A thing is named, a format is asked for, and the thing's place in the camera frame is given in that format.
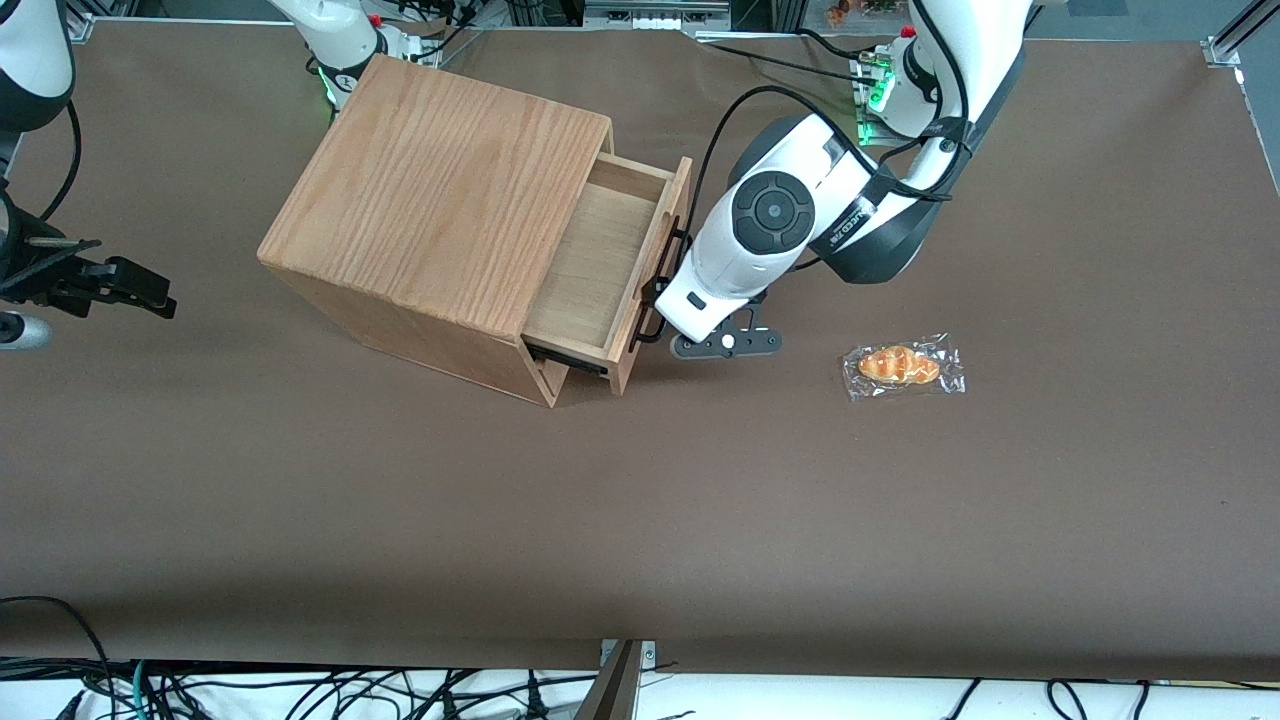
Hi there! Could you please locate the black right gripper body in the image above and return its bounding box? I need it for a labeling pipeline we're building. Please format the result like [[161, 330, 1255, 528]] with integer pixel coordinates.
[[0, 190, 107, 320]]

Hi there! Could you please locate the black metal drawer handle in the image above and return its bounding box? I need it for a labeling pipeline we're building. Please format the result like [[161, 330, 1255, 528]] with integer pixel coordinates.
[[629, 227, 694, 350]]

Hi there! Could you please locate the wooden drawer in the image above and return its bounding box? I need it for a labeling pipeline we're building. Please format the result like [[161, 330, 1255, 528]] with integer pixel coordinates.
[[521, 151, 694, 397]]

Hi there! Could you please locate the wooden drawer cabinet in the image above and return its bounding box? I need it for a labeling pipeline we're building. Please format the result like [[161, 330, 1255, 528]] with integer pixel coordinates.
[[257, 54, 614, 409]]

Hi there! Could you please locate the plastic wrapped bread roll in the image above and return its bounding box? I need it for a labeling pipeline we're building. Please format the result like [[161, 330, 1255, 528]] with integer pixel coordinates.
[[841, 331, 968, 403]]

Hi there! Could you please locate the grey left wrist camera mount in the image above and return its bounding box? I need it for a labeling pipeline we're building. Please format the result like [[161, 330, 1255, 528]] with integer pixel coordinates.
[[669, 300, 784, 360]]

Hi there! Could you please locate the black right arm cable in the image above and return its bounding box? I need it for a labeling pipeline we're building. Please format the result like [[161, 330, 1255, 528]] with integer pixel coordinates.
[[38, 98, 84, 224]]

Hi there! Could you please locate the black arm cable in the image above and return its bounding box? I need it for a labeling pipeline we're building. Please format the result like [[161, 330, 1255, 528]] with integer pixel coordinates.
[[38, 98, 84, 224], [690, 15, 979, 266]]

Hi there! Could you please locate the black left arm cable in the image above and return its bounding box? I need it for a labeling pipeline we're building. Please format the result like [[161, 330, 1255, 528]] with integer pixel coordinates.
[[690, 15, 979, 266]]

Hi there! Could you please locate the long black table cable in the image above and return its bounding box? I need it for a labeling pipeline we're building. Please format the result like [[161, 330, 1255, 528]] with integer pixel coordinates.
[[697, 36, 873, 85]]

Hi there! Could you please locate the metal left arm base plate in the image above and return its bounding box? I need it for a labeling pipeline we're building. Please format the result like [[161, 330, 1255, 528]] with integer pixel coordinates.
[[850, 52, 896, 149]]

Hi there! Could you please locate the short black table cable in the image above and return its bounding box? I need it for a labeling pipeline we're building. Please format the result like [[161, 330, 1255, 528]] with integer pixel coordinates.
[[797, 27, 883, 61]]

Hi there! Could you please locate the black looped floor cable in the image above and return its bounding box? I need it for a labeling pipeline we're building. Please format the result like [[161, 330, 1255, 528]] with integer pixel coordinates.
[[0, 595, 114, 703]]

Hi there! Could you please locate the metal table edge bracket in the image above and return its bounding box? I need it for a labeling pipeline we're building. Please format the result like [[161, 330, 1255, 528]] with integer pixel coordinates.
[[598, 638, 658, 669]]

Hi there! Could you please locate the aluminium frame profile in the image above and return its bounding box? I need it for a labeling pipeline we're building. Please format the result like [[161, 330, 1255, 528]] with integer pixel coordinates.
[[1203, 0, 1280, 69]]

